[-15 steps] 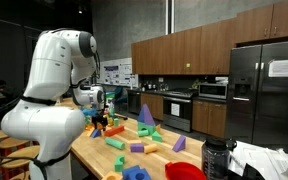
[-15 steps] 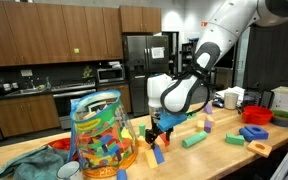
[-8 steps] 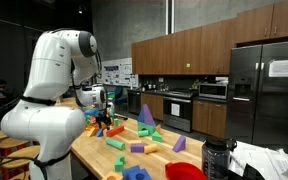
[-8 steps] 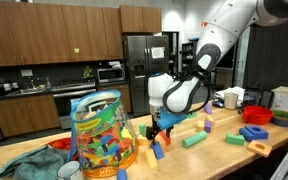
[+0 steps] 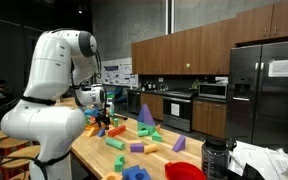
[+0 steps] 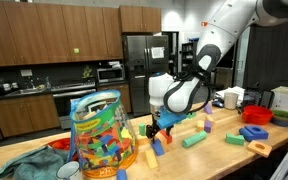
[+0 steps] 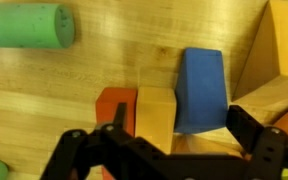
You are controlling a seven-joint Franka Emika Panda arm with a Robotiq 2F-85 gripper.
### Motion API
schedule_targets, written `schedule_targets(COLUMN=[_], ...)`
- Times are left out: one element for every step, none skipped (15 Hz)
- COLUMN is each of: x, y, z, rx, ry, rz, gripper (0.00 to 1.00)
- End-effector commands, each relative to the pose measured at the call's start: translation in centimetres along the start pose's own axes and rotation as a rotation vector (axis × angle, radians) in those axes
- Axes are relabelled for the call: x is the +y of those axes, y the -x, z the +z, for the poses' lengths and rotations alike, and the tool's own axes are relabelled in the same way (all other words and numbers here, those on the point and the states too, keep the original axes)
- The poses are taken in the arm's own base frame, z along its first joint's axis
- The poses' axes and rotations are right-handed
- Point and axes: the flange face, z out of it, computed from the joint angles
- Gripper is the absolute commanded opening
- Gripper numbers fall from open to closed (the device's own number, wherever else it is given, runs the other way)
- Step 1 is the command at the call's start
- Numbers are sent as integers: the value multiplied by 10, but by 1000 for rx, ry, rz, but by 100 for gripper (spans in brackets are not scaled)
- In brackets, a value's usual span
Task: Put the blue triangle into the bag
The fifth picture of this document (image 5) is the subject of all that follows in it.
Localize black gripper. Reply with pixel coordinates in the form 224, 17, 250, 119
95, 108, 112, 130

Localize blue cube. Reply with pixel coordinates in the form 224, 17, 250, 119
96, 128, 107, 138

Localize purple tall triangle block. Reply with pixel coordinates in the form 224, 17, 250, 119
140, 103, 157, 127

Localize green triangle block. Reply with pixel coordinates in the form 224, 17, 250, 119
151, 130, 163, 143

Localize red long block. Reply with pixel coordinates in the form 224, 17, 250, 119
107, 124, 127, 138

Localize yellow flat block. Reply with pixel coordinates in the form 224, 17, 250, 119
86, 127, 99, 138

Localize black pen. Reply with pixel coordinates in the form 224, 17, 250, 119
114, 113, 129, 121

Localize green long cylinder block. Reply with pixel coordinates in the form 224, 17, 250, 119
104, 137, 126, 151

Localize blue office chair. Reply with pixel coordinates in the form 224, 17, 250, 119
112, 85, 129, 105

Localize dark dishwasher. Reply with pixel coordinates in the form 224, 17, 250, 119
127, 89, 142, 115

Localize purple rectangular block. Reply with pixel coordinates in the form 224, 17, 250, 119
129, 143, 145, 154

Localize green small arch block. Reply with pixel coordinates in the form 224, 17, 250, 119
113, 154, 126, 173

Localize green wide arch block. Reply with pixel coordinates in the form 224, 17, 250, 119
137, 121, 157, 135

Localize brown wide base cabinet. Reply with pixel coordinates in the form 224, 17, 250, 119
140, 92, 164, 121

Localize white poster board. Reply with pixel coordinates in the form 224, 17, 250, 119
99, 57, 139, 89

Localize yellow cylinder block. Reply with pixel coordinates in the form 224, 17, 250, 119
143, 143, 159, 155

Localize orange square block with hole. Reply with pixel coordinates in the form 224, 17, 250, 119
102, 171, 124, 180

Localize blue square block with hole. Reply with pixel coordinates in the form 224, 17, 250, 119
129, 168, 153, 180

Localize stainless oven with stove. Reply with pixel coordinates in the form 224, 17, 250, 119
162, 88, 198, 133

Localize purple wedge block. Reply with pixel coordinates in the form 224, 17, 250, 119
172, 134, 187, 153

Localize red bowl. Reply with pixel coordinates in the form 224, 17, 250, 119
164, 161, 208, 180

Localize green potted plant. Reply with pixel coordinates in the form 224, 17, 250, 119
190, 79, 200, 90

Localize brown narrow base cabinet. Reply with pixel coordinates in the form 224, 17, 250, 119
192, 99, 228, 139

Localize seated person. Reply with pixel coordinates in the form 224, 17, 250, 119
0, 79, 18, 105

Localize stainless microwave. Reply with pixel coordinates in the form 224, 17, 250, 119
198, 82, 229, 100

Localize black water bottle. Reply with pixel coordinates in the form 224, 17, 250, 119
201, 136, 238, 180

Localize white vertical pipe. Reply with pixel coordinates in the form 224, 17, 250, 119
165, 0, 176, 36

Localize white papers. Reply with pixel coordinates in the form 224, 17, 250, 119
228, 140, 288, 180

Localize stainless steel fridge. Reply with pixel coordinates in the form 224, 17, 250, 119
224, 39, 288, 155

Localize white paper on fridge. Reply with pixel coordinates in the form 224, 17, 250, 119
268, 58, 288, 79

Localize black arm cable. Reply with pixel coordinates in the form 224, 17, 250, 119
17, 95, 72, 180

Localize brown upper wall cabinets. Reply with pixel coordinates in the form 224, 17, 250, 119
131, 0, 288, 76

